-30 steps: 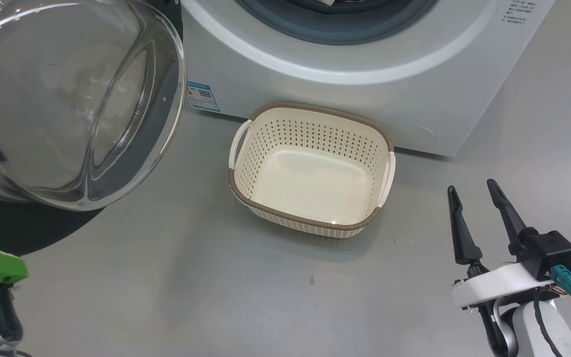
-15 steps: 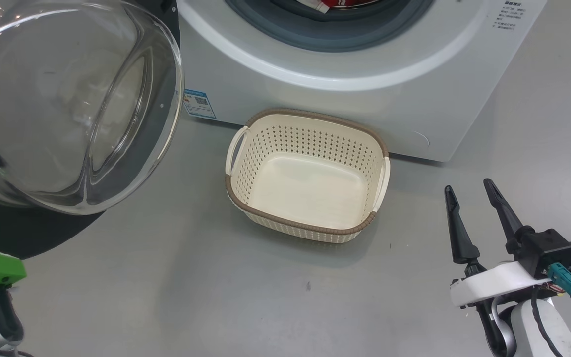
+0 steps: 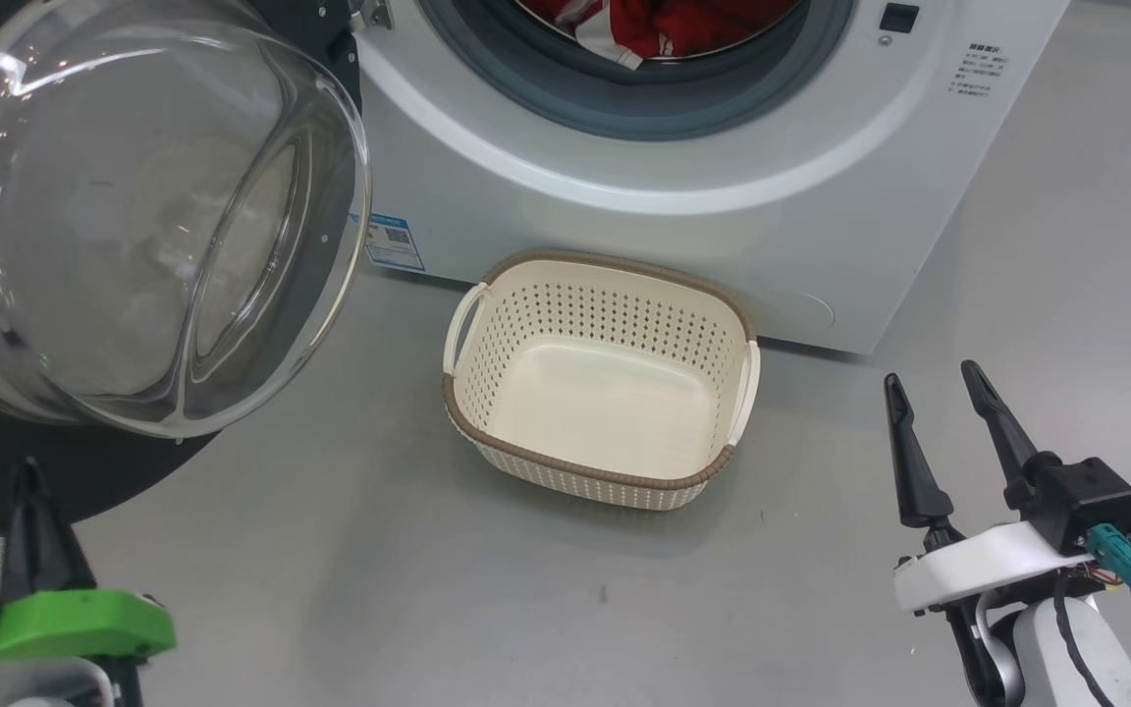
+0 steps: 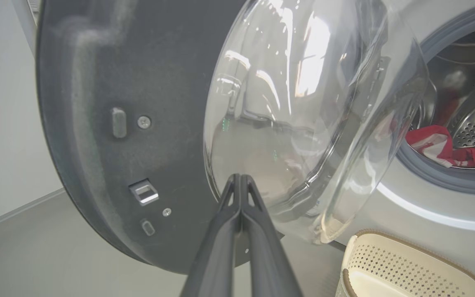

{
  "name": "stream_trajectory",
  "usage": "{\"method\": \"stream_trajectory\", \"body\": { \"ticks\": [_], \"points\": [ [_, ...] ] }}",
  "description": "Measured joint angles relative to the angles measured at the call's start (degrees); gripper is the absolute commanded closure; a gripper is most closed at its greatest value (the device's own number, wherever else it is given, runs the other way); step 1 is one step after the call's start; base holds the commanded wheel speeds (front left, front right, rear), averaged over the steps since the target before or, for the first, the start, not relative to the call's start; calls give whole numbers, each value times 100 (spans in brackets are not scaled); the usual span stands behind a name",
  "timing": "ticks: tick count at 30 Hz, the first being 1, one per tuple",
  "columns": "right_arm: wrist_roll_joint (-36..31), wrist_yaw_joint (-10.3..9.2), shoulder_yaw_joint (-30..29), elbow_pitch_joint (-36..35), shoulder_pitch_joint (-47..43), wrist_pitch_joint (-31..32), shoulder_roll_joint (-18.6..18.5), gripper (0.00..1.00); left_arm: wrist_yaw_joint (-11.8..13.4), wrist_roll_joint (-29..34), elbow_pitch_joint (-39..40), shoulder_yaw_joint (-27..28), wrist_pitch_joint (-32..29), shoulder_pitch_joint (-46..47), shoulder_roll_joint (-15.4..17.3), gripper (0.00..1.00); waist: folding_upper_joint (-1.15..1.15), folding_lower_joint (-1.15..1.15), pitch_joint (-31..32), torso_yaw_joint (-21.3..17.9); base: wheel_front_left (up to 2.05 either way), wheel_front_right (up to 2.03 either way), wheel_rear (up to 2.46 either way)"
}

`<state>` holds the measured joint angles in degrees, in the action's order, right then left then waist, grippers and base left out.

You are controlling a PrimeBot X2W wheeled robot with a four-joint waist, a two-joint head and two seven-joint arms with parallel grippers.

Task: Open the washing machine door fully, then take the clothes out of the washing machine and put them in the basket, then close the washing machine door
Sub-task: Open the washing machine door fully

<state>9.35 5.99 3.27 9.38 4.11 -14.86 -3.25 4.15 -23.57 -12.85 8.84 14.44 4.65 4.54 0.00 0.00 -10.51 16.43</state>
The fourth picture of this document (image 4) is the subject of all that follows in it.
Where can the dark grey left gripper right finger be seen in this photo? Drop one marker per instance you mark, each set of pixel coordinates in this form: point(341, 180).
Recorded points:
point(266, 255)

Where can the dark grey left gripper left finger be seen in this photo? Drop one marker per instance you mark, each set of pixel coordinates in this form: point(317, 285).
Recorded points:
point(217, 255)

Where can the red and white garment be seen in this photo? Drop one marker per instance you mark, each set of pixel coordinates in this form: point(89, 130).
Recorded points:
point(439, 144)

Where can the grey washing machine door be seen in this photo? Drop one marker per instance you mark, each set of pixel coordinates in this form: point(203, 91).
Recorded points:
point(138, 62)

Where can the cream perforated laundry basket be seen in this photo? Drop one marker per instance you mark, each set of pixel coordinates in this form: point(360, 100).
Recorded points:
point(386, 268)

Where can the white front-load washing machine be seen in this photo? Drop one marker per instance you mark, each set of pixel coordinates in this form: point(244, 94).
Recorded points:
point(402, 206)

